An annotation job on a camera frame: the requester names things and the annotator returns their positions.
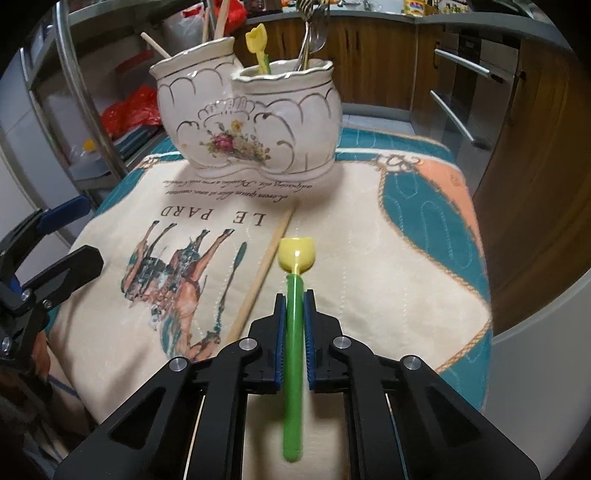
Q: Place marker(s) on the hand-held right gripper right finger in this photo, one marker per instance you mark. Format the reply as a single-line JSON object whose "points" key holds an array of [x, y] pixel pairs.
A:
{"points": [[310, 341]]}

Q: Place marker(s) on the silver flower-bowl spoon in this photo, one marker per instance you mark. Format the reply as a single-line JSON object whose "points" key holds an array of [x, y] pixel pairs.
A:
{"points": [[318, 42]]}

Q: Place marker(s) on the metal storage rack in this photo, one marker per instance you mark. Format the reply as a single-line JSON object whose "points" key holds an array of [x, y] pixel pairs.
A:
{"points": [[78, 92]]}

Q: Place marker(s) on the wooden kitchen cabinets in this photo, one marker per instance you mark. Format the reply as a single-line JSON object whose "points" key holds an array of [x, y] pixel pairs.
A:
{"points": [[378, 69]]}

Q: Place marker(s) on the white plastic bag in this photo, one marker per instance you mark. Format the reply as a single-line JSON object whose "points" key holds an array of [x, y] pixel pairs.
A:
{"points": [[184, 27]]}

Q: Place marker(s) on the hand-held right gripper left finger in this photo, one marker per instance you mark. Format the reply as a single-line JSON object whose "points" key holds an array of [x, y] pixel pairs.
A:
{"points": [[278, 341]]}

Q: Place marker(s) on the built-in oven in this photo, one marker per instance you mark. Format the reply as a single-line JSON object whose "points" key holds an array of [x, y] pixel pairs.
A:
{"points": [[466, 83]]}

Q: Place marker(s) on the gold fork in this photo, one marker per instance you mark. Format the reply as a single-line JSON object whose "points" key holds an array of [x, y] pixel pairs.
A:
{"points": [[303, 8]]}

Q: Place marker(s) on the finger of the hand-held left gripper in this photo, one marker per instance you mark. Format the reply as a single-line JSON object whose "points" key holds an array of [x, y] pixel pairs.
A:
{"points": [[64, 210], [69, 272]]}

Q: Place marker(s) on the white floral ceramic utensil holder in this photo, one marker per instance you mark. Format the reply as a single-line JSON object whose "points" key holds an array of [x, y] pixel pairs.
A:
{"points": [[286, 124]]}

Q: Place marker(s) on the large red plastic bag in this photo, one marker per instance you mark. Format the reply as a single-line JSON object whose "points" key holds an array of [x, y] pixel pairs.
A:
{"points": [[131, 110]]}

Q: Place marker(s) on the wooden chopstick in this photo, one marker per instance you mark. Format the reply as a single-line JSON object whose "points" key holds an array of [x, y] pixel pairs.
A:
{"points": [[205, 25], [263, 272], [154, 45], [223, 18]]}

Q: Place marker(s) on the grey kitchen counter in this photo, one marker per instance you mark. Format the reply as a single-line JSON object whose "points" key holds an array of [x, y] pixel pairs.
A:
{"points": [[369, 21]]}

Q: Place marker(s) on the printed horse tablecloth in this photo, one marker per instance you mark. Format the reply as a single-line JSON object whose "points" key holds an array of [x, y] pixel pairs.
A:
{"points": [[392, 258]]}

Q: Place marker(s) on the yellow can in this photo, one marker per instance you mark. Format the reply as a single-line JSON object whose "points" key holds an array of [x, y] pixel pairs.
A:
{"points": [[414, 7]]}

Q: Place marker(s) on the small red plastic bag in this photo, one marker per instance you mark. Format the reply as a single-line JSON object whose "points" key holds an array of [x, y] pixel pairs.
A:
{"points": [[235, 9]]}

